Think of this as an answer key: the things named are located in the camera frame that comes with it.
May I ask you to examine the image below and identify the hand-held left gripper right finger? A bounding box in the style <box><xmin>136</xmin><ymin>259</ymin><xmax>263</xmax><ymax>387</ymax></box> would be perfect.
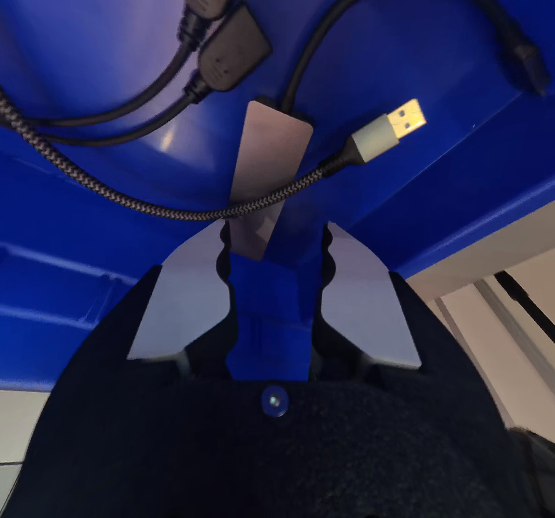
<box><xmin>310</xmin><ymin>222</ymin><xmax>422</xmax><ymax>381</ymax></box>

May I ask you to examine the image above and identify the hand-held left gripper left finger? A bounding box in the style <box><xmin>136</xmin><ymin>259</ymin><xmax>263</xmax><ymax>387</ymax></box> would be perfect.
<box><xmin>127</xmin><ymin>222</ymin><xmax>240</xmax><ymax>378</ymax></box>

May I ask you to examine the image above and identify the braided usb cable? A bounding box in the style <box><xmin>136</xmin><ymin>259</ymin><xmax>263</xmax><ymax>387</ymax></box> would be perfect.
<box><xmin>0</xmin><ymin>85</ymin><xmax>428</xmax><ymax>222</ymax></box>

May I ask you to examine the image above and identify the black hub cable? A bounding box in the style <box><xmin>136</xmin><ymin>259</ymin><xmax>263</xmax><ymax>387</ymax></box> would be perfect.
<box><xmin>280</xmin><ymin>0</ymin><xmax>548</xmax><ymax>111</ymax></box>

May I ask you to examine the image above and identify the blue plastic bin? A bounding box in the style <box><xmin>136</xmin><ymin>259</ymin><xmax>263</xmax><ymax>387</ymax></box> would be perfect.
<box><xmin>0</xmin><ymin>0</ymin><xmax>555</xmax><ymax>391</ymax></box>

